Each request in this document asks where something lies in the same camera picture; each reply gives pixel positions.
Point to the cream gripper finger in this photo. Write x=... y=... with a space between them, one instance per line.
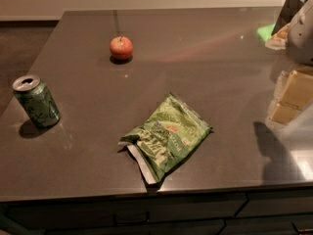
x=293 y=91
x=278 y=41

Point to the red apple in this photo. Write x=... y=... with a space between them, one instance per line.
x=121 y=48

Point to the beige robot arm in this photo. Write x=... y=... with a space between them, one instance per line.
x=299 y=46

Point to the green soda can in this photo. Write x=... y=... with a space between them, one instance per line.
x=36 y=99

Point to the dark box on counter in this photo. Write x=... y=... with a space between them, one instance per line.
x=288 y=11

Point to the dark cabinet drawers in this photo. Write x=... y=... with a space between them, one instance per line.
x=284 y=212

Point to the green chip bag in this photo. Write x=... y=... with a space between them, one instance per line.
x=169 y=136

